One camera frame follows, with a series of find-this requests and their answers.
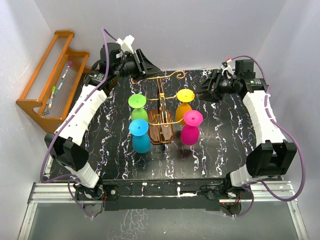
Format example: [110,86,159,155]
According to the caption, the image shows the pink wine glass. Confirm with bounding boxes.
[180,110,203,146]

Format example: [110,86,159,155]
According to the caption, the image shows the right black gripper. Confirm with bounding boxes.
[193,70,239,103]

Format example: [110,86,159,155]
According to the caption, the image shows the orange wooden rack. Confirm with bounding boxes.
[16,30,90,133]

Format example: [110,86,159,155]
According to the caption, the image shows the orange wine glass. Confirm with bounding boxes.
[175,88,195,125]

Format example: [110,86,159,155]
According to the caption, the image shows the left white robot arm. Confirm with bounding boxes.
[40,39,161,200]

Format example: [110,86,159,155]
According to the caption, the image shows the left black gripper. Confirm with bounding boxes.
[114,49,161,81]

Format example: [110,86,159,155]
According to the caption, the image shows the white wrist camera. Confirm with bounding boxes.
[220,58,234,79]
[116,35,135,54]

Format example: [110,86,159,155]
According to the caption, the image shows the blue wine glass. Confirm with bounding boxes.
[129,119,151,154]

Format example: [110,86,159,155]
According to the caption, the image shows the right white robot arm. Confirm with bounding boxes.
[195,56,297,199]

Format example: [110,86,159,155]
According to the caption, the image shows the orange tipped marker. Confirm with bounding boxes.
[48,92,55,109]

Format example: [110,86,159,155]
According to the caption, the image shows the pink capped marker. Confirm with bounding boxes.
[61,61,73,80]

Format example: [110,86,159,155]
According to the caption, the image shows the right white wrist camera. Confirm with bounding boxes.
[220,58,234,79]

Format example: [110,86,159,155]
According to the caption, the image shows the gold wire wine glass rack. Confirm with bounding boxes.
[144,70,186,146]

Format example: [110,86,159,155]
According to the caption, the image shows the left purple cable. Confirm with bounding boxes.
[39,27,121,220]

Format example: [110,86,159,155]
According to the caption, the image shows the green capped marker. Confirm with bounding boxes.
[52,82,63,96]

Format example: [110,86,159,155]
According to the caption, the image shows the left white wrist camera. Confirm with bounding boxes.
[116,35,135,54]

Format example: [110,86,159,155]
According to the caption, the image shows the green wine glass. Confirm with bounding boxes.
[128,94,149,122]

